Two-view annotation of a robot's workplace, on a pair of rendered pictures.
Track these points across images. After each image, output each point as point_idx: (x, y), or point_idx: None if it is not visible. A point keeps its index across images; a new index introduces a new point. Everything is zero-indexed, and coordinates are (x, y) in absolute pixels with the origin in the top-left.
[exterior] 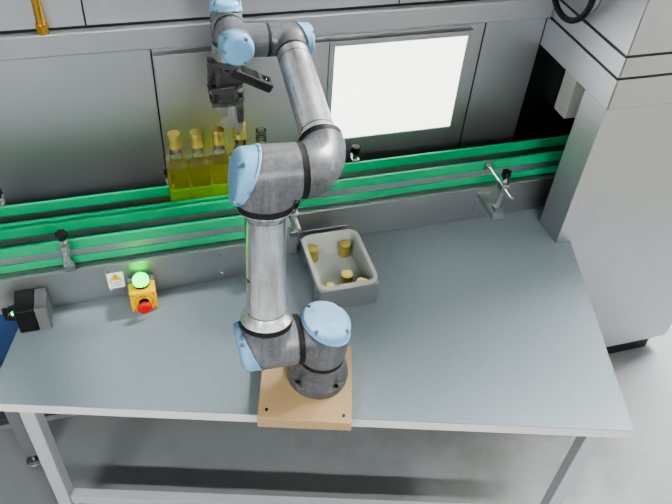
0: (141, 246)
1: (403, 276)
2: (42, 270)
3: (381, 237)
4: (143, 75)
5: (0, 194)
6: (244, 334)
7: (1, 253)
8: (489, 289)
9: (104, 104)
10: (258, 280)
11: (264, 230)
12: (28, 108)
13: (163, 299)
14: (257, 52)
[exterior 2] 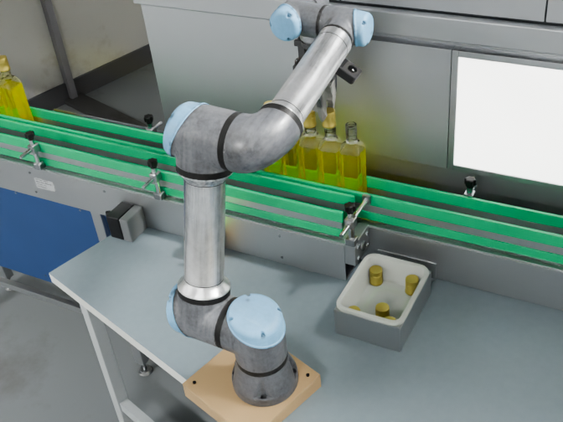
0: None
1: (456, 342)
2: (142, 191)
3: (473, 295)
4: (275, 46)
5: (149, 120)
6: (177, 290)
7: (116, 163)
8: (544, 406)
9: (243, 65)
10: (185, 239)
11: (188, 188)
12: (188, 54)
13: (224, 259)
14: (305, 32)
